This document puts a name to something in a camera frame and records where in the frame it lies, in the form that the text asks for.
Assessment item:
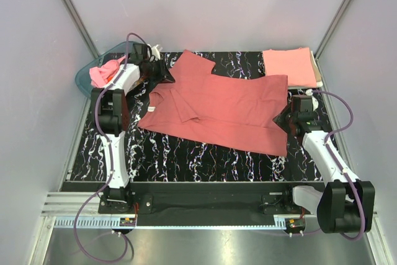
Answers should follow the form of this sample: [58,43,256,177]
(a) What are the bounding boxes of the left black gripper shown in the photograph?
[143,57,175,84]

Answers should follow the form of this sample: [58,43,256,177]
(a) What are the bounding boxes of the teal plastic laundry basket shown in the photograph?
[74,42,126,99]

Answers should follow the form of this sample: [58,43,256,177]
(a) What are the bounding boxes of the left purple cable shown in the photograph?
[73,32,149,264]

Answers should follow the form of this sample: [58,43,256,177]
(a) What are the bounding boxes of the light pink shirt in basket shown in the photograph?
[89,56,125,88]

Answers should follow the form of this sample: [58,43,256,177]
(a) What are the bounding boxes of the folded salmon pink t-shirt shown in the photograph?
[262,47,317,88]

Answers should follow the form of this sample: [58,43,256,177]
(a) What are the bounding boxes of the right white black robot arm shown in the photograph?
[274,89,375,241]

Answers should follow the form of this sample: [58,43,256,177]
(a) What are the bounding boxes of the left rear aluminium post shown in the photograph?
[61,0,99,58]

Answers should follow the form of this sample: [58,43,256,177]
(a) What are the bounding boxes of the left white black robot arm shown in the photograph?
[89,43,175,213]

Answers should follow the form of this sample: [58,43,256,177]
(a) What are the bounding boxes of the dusty red t-shirt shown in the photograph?
[138,50,288,156]

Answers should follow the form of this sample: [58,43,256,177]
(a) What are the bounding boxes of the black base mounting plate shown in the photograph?
[60,181,320,227]

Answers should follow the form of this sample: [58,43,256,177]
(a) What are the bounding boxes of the aluminium frame rail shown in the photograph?
[42,185,325,233]

